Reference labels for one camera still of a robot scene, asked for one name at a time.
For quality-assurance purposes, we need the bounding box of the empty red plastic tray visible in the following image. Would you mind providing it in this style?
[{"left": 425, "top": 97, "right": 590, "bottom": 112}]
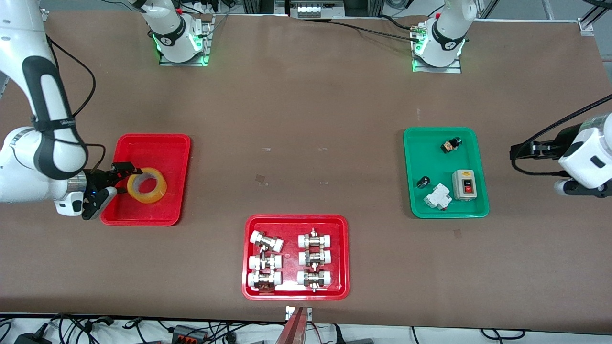
[{"left": 100, "top": 133, "right": 192, "bottom": 227}]

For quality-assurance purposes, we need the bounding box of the black cable on table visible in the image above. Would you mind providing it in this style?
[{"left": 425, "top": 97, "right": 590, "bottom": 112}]
[{"left": 330, "top": 14, "right": 424, "bottom": 42}]

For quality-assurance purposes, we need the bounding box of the white and brass pipe fitting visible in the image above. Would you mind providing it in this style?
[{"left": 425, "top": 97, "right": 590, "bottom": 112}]
[
  {"left": 298, "top": 228, "right": 332, "bottom": 249},
  {"left": 250, "top": 231, "right": 284, "bottom": 253},
  {"left": 298, "top": 248, "right": 332, "bottom": 267},
  {"left": 248, "top": 271, "right": 283, "bottom": 291},
  {"left": 297, "top": 269, "right": 332, "bottom": 292},
  {"left": 248, "top": 253, "right": 283, "bottom": 271}
]

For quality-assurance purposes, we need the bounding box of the yellow tape roll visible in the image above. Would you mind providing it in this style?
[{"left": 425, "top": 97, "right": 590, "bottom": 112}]
[{"left": 127, "top": 167, "right": 168, "bottom": 204}]

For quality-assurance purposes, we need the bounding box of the white terminal block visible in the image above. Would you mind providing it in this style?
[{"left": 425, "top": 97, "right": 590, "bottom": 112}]
[{"left": 296, "top": 5, "right": 327, "bottom": 19}]

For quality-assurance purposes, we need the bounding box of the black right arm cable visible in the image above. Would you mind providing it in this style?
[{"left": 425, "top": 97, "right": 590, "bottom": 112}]
[{"left": 45, "top": 36, "right": 107, "bottom": 170}]

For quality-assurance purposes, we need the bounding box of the red tray holding fittings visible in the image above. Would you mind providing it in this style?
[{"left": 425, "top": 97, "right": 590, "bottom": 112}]
[{"left": 241, "top": 214, "right": 350, "bottom": 301}]

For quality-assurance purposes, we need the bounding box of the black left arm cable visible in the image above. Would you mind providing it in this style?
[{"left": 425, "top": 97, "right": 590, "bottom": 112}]
[{"left": 510, "top": 93, "right": 612, "bottom": 176}]

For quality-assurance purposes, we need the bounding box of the green plastic tray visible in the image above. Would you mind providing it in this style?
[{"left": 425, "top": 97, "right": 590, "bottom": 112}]
[{"left": 403, "top": 127, "right": 491, "bottom": 219}]

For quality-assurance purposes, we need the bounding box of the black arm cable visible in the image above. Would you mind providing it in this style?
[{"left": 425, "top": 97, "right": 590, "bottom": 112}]
[
  {"left": 510, "top": 93, "right": 612, "bottom": 176},
  {"left": 45, "top": 36, "right": 107, "bottom": 170}
]

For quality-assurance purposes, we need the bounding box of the grey push-button switch box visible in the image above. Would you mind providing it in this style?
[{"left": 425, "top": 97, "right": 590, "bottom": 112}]
[{"left": 452, "top": 169, "right": 478, "bottom": 201}]

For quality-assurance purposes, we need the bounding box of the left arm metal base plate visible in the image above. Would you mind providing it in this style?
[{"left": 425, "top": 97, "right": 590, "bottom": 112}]
[{"left": 412, "top": 21, "right": 462, "bottom": 74}]

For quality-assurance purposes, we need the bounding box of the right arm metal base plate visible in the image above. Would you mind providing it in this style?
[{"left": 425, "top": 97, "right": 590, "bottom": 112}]
[{"left": 159, "top": 14, "right": 212, "bottom": 66}]

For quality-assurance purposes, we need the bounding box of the white circuit breaker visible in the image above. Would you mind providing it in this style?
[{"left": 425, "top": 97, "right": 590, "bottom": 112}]
[{"left": 423, "top": 183, "right": 453, "bottom": 211}]

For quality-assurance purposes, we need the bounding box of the aluminium profile with bracket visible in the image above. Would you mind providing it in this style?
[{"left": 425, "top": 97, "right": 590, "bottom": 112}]
[{"left": 275, "top": 306, "right": 314, "bottom": 344}]

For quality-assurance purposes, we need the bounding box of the black looped floor cable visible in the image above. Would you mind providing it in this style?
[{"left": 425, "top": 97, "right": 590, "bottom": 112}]
[{"left": 480, "top": 328, "right": 526, "bottom": 341}]

